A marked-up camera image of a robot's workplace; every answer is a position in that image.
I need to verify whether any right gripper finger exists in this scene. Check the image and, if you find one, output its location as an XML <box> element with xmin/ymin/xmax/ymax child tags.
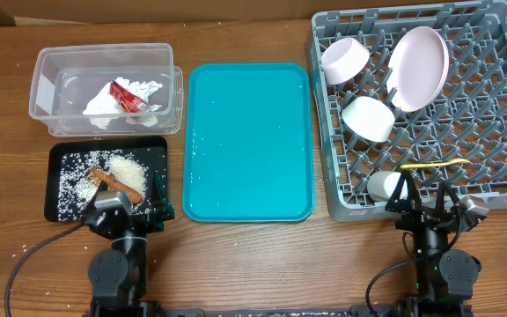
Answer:
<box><xmin>435</xmin><ymin>181</ymin><xmax>459</xmax><ymax>212</ymax></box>
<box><xmin>385</xmin><ymin>170</ymin><xmax>422</xmax><ymax>212</ymax></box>

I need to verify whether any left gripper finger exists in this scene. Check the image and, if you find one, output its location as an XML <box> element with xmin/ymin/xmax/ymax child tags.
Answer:
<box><xmin>151</xmin><ymin>171</ymin><xmax>175</xmax><ymax>220</ymax></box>
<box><xmin>84</xmin><ymin>182</ymin><xmax>108</xmax><ymax>216</ymax></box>

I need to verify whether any yellow plastic spoon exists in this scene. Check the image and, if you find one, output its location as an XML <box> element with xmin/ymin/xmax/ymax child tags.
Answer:
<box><xmin>399</xmin><ymin>158</ymin><xmax>472</xmax><ymax>170</ymax></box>

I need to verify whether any carrot piece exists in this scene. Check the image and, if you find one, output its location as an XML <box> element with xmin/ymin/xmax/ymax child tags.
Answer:
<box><xmin>89</xmin><ymin>167</ymin><xmax>143</xmax><ymax>204</ymax></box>

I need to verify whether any white cup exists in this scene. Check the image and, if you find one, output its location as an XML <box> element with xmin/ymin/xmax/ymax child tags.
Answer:
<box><xmin>367</xmin><ymin>171</ymin><xmax>401</xmax><ymax>202</ymax></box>

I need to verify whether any white napkin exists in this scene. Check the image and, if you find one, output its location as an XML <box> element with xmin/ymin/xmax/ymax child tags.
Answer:
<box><xmin>83</xmin><ymin>77</ymin><xmax>163</xmax><ymax>127</ymax></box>

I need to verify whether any red snack wrapper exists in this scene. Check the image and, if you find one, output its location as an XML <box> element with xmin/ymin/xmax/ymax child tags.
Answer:
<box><xmin>109</xmin><ymin>81</ymin><xmax>150</xmax><ymax>113</ymax></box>

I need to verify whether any small white bowl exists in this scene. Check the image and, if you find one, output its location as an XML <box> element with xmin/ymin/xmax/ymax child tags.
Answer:
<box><xmin>341</xmin><ymin>96</ymin><xmax>395</xmax><ymax>143</ymax></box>

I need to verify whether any large white plate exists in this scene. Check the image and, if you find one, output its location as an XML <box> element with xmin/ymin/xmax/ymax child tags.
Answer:
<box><xmin>386</xmin><ymin>26</ymin><xmax>449</xmax><ymax>113</ymax></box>

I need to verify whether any pink rice bowl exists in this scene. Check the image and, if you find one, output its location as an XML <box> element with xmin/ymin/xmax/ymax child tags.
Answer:
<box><xmin>321</xmin><ymin>38</ymin><xmax>371</xmax><ymax>85</ymax></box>

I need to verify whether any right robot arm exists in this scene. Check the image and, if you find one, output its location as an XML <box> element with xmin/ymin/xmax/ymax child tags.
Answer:
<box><xmin>386</xmin><ymin>171</ymin><xmax>489</xmax><ymax>316</ymax></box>

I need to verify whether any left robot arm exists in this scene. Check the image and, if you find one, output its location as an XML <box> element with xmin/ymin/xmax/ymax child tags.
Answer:
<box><xmin>82</xmin><ymin>171</ymin><xmax>175</xmax><ymax>317</ymax></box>

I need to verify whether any grey dishwasher rack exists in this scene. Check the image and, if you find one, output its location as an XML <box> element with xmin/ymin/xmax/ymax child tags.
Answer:
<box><xmin>309</xmin><ymin>1</ymin><xmax>507</xmax><ymax>222</ymax></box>

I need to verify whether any spilled rice pile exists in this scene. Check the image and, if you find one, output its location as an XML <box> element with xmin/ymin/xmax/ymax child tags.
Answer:
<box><xmin>55</xmin><ymin>150</ymin><xmax>152</xmax><ymax>222</ymax></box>

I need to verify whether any black plastic tray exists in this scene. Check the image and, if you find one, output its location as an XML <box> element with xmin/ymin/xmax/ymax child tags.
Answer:
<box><xmin>44</xmin><ymin>136</ymin><xmax>167</xmax><ymax>222</ymax></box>

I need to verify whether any clear plastic bin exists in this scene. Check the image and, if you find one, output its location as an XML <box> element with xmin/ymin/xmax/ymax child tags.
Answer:
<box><xmin>29</xmin><ymin>43</ymin><xmax>184</xmax><ymax>136</ymax></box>

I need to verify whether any teal serving tray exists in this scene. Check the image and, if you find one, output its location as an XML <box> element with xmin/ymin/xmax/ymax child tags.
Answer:
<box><xmin>181</xmin><ymin>63</ymin><xmax>315</xmax><ymax>223</ymax></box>

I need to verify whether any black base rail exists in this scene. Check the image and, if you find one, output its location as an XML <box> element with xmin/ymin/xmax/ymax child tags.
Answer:
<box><xmin>82</xmin><ymin>305</ymin><xmax>474</xmax><ymax>317</ymax></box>

